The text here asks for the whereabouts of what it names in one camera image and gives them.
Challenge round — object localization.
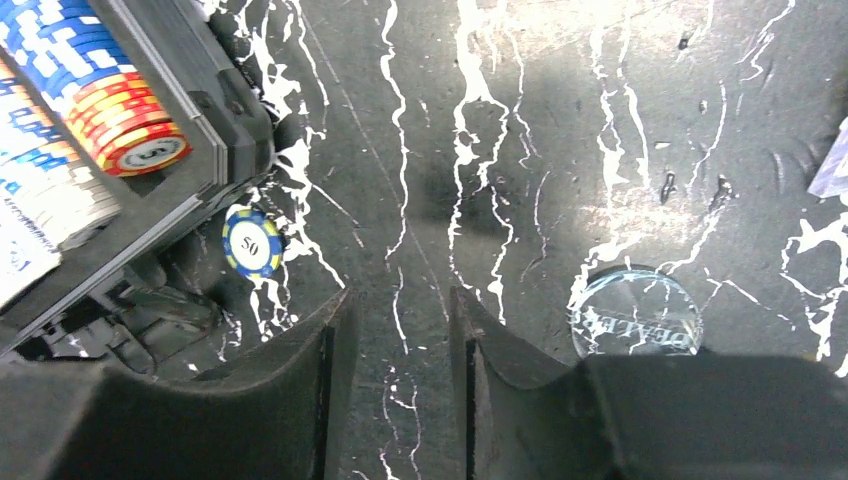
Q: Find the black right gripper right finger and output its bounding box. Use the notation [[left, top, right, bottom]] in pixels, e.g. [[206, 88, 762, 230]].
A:
[[450, 287, 847, 479]]

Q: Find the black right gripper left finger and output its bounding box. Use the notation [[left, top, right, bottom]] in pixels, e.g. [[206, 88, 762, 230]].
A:
[[1, 288, 358, 479]]

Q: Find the clear acrylic dealer button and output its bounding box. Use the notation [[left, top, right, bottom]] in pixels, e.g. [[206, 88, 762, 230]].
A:
[[569, 268, 704, 358]]

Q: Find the blue yellow poker chip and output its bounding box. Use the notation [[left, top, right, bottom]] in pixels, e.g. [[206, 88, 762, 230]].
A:
[[221, 209, 284, 279]]

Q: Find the black poker set case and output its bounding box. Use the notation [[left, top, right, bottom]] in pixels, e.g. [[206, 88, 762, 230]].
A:
[[1, 1, 274, 374]]

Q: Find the blue poker card deck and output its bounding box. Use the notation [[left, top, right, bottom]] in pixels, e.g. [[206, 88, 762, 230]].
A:
[[1, 208, 62, 307]]

